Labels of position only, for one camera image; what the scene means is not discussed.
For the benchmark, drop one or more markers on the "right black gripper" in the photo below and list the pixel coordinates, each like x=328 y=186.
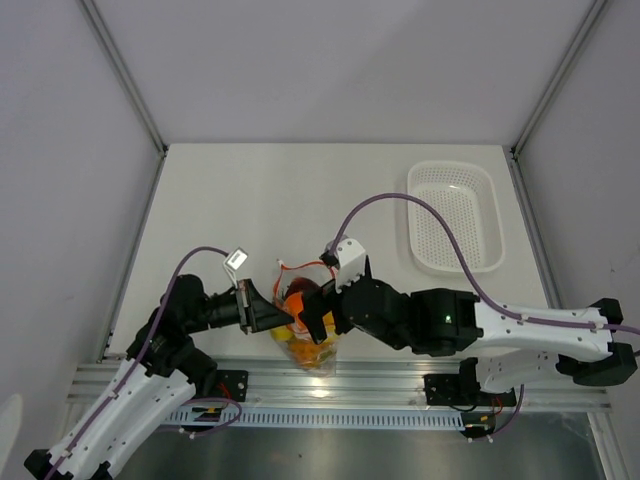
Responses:
x=315 y=301

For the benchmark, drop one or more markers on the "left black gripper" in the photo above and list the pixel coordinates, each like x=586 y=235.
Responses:
x=255 y=312

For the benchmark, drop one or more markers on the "yellow green lemon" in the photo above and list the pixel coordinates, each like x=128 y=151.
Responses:
x=282 y=334

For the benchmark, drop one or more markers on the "orange fruit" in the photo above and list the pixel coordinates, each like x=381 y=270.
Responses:
x=294 y=306

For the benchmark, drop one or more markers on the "dark red apple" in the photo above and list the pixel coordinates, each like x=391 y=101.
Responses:
x=301 y=284

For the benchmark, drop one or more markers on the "clear zip top bag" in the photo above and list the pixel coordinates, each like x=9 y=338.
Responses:
x=319 y=273

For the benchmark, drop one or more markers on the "toy pineapple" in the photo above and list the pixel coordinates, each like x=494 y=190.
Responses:
x=309 y=355

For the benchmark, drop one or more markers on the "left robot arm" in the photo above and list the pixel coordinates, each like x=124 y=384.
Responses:
x=162 y=370

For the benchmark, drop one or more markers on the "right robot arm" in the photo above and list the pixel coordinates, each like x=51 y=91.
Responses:
x=501 y=346

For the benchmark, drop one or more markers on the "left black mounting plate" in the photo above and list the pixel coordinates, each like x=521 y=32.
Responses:
x=227 y=387

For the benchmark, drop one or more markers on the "black mounting plate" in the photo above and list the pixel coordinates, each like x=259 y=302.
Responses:
x=450 y=391
x=227 y=387

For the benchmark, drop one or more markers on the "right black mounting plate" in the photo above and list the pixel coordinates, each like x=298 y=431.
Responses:
x=450 y=391

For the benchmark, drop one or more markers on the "white perforated basket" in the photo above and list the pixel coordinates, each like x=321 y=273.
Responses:
x=464 y=195

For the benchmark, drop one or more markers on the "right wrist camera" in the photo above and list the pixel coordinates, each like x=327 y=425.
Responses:
x=349 y=259

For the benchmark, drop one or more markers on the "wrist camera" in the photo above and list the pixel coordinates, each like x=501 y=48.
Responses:
x=349 y=259
x=233 y=262

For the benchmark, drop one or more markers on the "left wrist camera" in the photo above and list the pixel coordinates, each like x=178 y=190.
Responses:
x=233 y=262

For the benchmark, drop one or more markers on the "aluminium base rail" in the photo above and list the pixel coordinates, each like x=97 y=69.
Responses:
x=393 y=385

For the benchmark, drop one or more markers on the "white slotted cable duct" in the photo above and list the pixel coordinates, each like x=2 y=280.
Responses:
x=413 y=419

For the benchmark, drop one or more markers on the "right aluminium frame post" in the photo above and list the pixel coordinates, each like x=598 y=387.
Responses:
x=560 y=74

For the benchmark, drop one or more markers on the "aluminium frame post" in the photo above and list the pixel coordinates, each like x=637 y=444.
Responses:
x=116 y=61
x=560 y=74

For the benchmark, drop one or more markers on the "left aluminium frame post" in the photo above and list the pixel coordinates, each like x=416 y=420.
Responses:
x=116 y=61

